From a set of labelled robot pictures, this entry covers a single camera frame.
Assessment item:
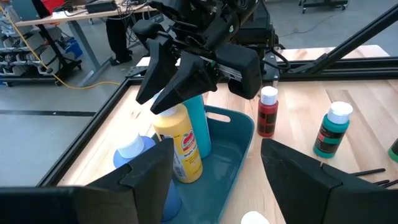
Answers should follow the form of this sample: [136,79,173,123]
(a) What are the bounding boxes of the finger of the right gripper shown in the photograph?
[136,38,180,105]
[150,50,218,115]

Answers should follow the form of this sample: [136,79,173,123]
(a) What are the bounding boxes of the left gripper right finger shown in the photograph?
[261,138,398,224]

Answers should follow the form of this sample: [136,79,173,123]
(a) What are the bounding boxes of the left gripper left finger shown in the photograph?
[0,138,175,224]

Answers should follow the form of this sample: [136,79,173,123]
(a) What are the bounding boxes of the large turquoise paint bottle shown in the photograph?
[182,94,213,159]

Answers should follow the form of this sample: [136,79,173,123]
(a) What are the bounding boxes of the large lavender paint bottle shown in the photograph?
[113,132,183,222]

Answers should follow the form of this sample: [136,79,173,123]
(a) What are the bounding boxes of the small teal paint bottle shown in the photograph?
[240,210,271,224]
[313,101,354,159]

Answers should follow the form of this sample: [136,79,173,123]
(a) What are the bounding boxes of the large yellow paint bottle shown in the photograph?
[151,104,203,184]

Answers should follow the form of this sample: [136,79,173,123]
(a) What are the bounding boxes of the small red paint bottle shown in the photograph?
[257,85,280,139]

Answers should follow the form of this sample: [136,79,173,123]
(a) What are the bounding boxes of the small green paint bottle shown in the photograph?
[387,138,398,163]

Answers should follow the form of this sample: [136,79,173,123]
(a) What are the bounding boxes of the teal plastic bin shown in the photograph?
[151,105,256,224]

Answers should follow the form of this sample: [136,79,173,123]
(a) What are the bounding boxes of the person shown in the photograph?
[104,17,134,67]

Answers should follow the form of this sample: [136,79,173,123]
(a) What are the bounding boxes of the black box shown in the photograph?
[85,1,118,15]

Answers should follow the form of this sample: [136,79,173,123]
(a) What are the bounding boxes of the blue bin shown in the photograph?
[63,36,84,60]

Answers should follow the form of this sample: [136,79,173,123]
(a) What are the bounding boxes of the black rolling cart base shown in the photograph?
[298,0,349,15]

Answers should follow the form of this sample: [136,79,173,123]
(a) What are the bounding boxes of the desk with grey legs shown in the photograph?
[14,0,165,88]

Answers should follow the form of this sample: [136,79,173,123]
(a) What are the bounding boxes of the red box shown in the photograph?
[41,0,66,14]

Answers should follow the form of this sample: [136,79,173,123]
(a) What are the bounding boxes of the black storage rack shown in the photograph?
[0,23,83,88]

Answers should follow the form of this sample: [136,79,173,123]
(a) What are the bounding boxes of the yellow extension cable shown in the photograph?
[0,4,121,91]

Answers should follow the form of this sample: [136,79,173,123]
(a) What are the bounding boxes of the black aluminium table frame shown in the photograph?
[37,2,398,187]

